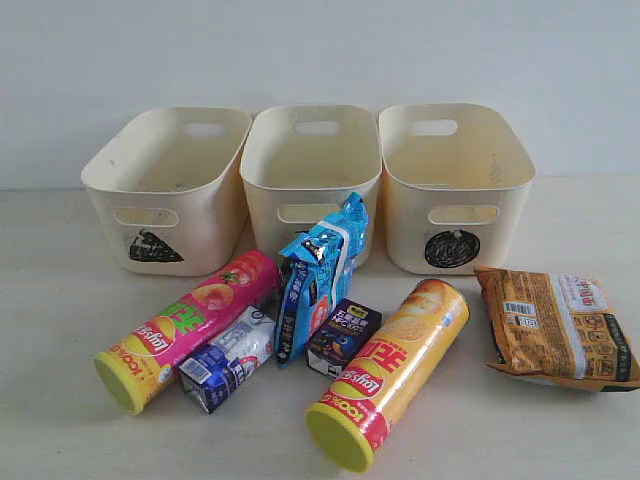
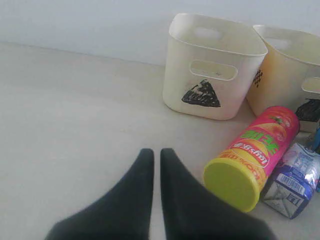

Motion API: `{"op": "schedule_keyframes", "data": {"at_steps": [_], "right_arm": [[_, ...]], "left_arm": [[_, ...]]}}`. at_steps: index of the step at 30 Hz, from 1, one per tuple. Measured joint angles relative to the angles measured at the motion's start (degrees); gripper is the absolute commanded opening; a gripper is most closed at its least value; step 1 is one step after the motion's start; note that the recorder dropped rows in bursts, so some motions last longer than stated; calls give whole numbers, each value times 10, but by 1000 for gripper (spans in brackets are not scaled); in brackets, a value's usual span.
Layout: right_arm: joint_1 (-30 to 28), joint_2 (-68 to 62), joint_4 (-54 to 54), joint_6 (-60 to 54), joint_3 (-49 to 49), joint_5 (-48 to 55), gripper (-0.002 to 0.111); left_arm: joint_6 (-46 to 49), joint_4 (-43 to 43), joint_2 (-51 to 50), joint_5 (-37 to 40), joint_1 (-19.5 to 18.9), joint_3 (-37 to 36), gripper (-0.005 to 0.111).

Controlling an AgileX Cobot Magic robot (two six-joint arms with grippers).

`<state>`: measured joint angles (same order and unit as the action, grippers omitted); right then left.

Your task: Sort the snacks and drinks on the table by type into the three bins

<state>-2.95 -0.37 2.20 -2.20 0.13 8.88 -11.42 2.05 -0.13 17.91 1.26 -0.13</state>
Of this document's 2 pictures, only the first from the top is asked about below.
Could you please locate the blue cookie snack bag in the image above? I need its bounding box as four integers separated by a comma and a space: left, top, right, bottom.
274, 192, 369, 368

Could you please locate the purple juice carton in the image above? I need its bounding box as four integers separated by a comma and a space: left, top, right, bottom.
306, 298, 382, 379

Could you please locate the yellow Lays chips can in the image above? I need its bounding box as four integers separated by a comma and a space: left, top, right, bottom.
305, 278, 470, 473

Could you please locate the pink Lays chips can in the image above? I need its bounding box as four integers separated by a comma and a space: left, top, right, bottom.
95, 250, 280, 415

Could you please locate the orange noodle packet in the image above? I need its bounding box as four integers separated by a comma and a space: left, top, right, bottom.
475, 267, 639, 392

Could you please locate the cream bin with square mark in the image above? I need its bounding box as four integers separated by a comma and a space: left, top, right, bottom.
239, 105, 383, 261

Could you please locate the cream bin with circle mark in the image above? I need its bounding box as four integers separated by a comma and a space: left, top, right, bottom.
378, 103, 536, 275

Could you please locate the cream bin with triangle mark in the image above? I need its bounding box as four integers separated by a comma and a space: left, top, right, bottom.
81, 107, 252, 276

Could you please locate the blue white milk carton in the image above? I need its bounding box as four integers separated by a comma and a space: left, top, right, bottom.
179, 307, 276, 414

